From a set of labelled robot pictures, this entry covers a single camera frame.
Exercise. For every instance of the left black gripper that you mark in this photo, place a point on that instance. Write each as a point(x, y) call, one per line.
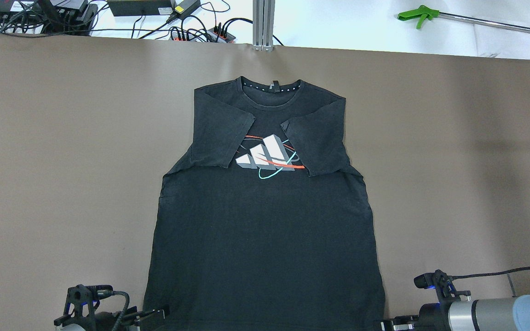
point(105, 320)

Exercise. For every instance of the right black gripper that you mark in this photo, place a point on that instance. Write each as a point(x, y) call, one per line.
point(433, 316)

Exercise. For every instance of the black printed t-shirt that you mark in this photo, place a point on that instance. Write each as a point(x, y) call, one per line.
point(264, 224)

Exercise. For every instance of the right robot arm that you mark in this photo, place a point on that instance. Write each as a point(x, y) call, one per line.
point(510, 314)

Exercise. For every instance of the red black power strip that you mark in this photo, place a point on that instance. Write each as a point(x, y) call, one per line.
point(177, 33)

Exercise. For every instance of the black monitor stand base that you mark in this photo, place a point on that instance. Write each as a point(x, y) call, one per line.
point(68, 17)

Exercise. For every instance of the black flat device box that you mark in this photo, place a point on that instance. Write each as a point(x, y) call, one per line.
point(131, 8)

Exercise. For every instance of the black power adapter yellow label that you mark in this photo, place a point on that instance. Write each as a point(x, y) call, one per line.
point(183, 10)

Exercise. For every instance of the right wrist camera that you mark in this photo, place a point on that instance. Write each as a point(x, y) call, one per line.
point(443, 285)

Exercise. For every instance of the green handled reacher tool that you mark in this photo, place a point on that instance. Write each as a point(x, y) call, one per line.
point(423, 13)

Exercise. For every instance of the aluminium frame post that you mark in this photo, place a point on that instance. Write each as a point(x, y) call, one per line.
point(263, 21)

